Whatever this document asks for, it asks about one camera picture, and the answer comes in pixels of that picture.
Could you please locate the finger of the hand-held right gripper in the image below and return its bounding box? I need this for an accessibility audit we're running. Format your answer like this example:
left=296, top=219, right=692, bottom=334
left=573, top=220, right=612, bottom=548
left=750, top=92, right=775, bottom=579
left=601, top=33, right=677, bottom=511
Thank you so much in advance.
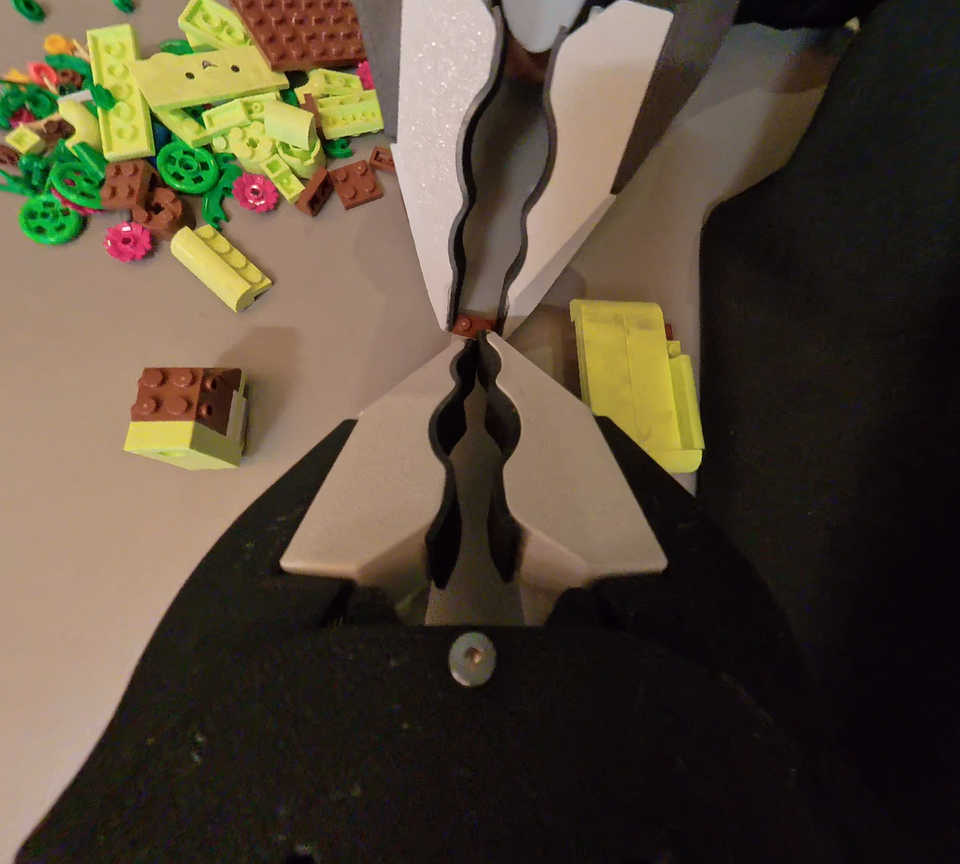
left=496, top=0, right=675, bottom=339
left=388, top=0, right=502, bottom=334

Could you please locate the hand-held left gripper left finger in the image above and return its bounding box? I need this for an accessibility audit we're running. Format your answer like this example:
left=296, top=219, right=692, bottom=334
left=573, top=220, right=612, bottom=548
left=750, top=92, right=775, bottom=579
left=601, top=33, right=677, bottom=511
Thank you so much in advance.
left=279, top=338, right=481, bottom=614

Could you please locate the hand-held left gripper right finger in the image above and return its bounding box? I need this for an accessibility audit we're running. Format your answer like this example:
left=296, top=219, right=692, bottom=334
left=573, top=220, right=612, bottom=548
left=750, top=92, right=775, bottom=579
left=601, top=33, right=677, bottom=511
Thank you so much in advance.
left=478, top=330, right=670, bottom=614

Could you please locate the large lime brick assembly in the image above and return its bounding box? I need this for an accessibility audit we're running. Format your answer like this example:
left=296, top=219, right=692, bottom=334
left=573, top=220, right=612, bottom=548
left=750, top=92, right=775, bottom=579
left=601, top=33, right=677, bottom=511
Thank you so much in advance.
left=568, top=298, right=706, bottom=475

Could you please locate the small lime brown brick block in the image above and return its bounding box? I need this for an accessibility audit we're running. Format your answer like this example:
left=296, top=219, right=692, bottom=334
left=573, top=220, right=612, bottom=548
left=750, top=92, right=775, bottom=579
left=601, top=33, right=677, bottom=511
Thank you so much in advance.
left=123, top=365, right=249, bottom=471

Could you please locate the pile of loose toy bricks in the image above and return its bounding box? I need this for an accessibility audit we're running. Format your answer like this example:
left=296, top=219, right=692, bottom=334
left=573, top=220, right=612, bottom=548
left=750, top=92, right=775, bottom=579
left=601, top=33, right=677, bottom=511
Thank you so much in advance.
left=0, top=0, right=399, bottom=264

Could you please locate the lime curved slope piece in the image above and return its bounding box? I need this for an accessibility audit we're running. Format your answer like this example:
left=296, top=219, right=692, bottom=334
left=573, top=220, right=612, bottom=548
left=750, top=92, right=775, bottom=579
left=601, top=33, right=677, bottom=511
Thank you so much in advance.
left=171, top=225, right=273, bottom=312

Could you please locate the person's black jacket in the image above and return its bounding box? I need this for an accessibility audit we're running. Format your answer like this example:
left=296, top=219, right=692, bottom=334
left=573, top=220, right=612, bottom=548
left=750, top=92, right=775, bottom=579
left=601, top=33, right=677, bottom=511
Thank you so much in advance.
left=697, top=0, right=960, bottom=864

